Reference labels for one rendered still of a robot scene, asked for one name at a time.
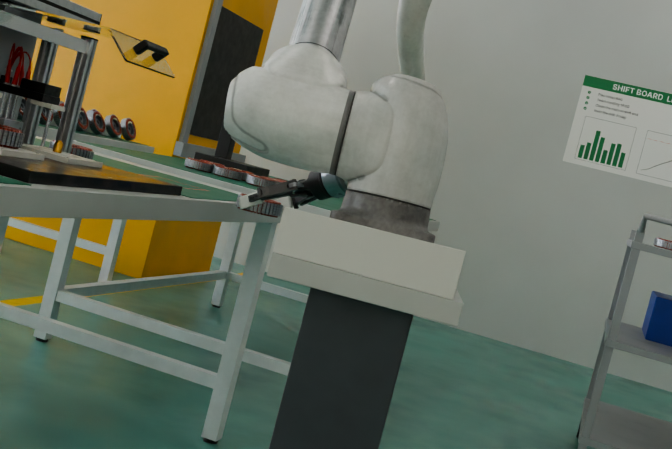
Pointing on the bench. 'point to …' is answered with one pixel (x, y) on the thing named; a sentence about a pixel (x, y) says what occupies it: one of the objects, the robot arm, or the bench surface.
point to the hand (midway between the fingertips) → (260, 203)
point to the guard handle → (151, 49)
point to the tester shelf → (42, 0)
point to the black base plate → (82, 176)
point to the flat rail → (42, 32)
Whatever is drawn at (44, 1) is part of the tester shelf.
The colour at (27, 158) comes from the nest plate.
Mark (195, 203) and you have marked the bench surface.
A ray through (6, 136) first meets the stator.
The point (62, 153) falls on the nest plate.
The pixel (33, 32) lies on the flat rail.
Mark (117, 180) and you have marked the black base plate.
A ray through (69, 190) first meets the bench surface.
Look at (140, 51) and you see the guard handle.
